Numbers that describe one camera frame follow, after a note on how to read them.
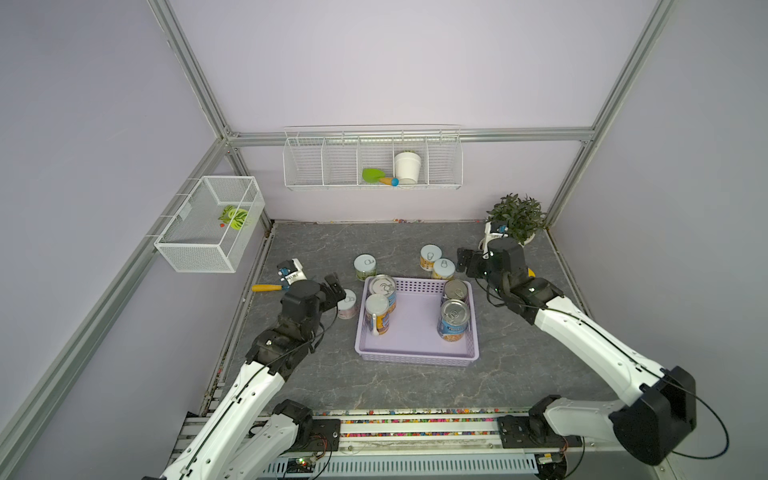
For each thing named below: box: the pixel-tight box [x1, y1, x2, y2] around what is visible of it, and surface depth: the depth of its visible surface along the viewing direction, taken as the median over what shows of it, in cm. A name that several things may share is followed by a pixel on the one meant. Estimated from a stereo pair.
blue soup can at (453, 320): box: [437, 299, 471, 343], surface depth 86 cm
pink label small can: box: [338, 288, 357, 320], surface depth 94 cm
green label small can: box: [353, 252, 377, 281], surface depth 104 cm
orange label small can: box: [420, 244, 443, 271], surface depth 107 cm
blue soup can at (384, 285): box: [370, 274, 397, 313], surface depth 91 cm
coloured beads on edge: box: [312, 408, 529, 437], surface depth 79 cm
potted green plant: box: [486, 193, 547, 246], surface depth 97 cm
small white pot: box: [395, 151, 421, 185], surface depth 94 cm
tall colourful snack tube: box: [365, 293, 397, 336], surface depth 85 cm
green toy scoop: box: [362, 168, 401, 187], surface depth 101 cm
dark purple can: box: [444, 278, 468, 301], surface depth 90 cm
